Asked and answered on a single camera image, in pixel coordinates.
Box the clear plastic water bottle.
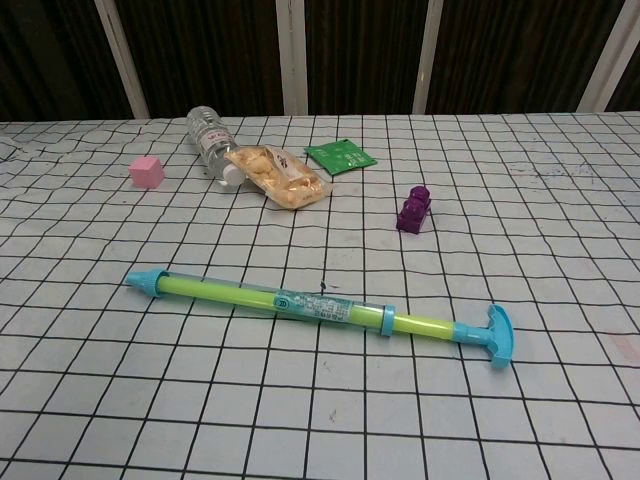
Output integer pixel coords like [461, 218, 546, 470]
[186, 104, 244, 188]

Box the green foil packet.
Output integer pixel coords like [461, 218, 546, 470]
[304, 139, 377, 176]

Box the green blue toy water pump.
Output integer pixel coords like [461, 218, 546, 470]
[124, 266, 515, 372]

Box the white black checkered tablecloth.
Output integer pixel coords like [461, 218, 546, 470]
[0, 110, 640, 480]

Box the pink cube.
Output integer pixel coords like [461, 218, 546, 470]
[128, 155, 165, 190]

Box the white partition post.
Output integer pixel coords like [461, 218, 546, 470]
[274, 0, 309, 117]
[93, 0, 152, 120]
[411, 0, 447, 116]
[578, 0, 640, 113]

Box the purple toy building block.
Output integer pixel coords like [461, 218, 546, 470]
[396, 184, 434, 235]

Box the clear bag of snacks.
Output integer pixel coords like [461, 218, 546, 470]
[223, 144, 334, 212]

